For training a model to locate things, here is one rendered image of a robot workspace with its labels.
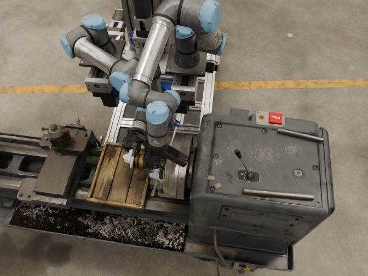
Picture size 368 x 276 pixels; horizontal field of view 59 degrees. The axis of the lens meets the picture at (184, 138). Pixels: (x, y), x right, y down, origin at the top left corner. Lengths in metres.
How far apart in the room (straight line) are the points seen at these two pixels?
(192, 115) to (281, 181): 1.54
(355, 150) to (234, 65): 1.42
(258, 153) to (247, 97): 1.83
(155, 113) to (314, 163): 0.76
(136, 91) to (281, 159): 0.69
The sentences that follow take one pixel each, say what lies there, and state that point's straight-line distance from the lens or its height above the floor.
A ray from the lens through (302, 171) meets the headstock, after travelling 1.48.
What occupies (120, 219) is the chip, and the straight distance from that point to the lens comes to 2.09.
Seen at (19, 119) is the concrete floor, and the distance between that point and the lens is 3.43.
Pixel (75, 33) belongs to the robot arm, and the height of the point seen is 1.38.
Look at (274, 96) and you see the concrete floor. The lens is 3.33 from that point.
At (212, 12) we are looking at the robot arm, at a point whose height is 1.72.
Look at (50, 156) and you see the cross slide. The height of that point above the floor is 0.97.
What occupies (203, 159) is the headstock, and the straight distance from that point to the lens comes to 1.42.
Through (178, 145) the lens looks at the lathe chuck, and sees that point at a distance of 1.47.
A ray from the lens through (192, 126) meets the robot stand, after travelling 2.73.
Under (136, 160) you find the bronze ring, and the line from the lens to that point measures 1.59.
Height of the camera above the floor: 2.51
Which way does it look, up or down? 59 degrees down
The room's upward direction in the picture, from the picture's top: 1 degrees counter-clockwise
